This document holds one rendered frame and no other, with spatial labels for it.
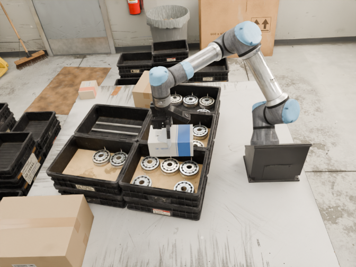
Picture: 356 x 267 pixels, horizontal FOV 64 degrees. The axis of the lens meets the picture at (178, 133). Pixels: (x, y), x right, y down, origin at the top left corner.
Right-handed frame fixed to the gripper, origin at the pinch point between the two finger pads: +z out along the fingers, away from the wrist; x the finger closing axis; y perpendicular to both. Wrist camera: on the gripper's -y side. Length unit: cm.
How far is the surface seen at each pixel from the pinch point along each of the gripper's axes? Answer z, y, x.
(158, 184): 27.9, 9.0, 5.4
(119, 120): 28, 40, -48
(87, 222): 34, 43, 23
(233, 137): 41, -36, -43
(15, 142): 61, 136, -64
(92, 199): 37, 45, 9
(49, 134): 70, 118, -83
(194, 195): 18.1, -10.2, 19.5
